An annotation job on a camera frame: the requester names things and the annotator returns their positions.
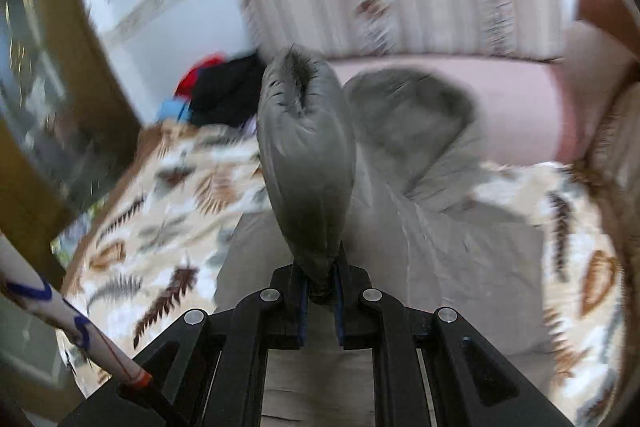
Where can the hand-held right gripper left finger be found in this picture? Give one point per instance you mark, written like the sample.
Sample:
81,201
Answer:
301,307

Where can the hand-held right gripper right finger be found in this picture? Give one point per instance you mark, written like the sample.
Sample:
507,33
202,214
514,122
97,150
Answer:
340,307

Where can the grey quilted blanket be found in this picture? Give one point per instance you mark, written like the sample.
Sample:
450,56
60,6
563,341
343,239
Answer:
305,157

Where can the leaf print blanket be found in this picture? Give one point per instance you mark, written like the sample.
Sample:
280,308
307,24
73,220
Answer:
165,217

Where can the black clothing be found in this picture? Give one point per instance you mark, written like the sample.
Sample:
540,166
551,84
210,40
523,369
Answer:
227,89

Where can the blue clothing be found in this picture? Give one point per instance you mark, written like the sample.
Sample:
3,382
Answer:
172,111

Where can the white tube with blue marks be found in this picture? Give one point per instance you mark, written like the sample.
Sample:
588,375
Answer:
65,312

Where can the red clothing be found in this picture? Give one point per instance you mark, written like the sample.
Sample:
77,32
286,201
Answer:
197,77

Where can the pink bolster pillow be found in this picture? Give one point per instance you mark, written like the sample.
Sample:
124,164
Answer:
510,107

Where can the wooden glass door cabinet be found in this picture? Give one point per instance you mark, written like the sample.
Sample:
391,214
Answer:
65,107

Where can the pale pink cushion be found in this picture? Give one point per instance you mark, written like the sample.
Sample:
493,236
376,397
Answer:
595,72

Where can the brown pillow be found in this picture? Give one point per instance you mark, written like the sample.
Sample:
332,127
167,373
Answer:
605,2

